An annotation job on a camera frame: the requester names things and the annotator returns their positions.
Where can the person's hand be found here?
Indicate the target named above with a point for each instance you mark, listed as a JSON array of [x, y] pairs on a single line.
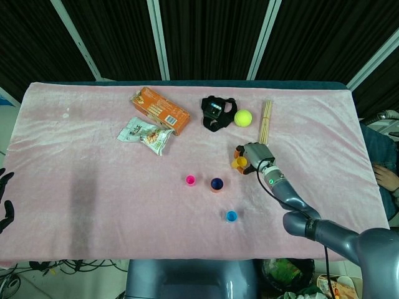
[[386, 179]]

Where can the person in jeans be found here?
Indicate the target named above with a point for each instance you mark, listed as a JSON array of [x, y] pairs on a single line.
[[375, 146]]

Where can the black waste bin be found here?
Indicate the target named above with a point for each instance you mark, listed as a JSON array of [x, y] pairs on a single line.
[[286, 274]]

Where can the bundle of wooden sticks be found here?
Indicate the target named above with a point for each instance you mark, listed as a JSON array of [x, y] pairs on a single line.
[[265, 123]]

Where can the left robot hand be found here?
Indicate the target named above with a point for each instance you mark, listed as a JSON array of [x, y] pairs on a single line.
[[4, 187]]

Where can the white snack bag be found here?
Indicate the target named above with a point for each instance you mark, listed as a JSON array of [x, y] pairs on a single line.
[[143, 134]]

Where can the orange cardboard box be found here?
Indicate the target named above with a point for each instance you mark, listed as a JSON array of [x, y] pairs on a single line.
[[162, 109]]

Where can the white partition frame post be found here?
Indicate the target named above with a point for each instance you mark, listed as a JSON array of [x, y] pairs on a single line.
[[371, 62], [78, 40], [263, 43], [159, 40]]

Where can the grey robot torso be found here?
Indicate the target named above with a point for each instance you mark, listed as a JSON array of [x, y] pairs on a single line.
[[187, 280]]

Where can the light blue plastic cup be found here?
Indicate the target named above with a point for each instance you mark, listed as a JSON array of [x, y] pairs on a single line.
[[231, 216]]

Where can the yellow tennis ball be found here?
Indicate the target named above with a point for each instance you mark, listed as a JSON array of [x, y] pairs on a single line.
[[243, 118]]

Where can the pink velvet cloth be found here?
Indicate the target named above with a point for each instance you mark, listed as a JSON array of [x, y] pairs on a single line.
[[124, 202]]

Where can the yellow plastic cup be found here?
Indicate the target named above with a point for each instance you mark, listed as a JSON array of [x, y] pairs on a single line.
[[240, 162]]

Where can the dark blue plastic cup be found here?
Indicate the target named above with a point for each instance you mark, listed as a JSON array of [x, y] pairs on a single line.
[[216, 183]]

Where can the teal table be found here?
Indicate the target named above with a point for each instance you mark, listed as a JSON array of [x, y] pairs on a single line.
[[218, 83]]

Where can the pink plastic cup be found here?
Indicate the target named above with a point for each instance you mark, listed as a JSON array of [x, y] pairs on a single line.
[[190, 180]]

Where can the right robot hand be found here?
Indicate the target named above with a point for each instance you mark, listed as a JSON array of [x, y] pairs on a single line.
[[258, 154]]

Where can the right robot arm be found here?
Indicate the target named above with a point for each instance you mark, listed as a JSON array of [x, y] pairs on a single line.
[[336, 236]]

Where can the orange plastic cup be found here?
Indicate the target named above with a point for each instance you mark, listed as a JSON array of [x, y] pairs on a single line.
[[216, 191]]

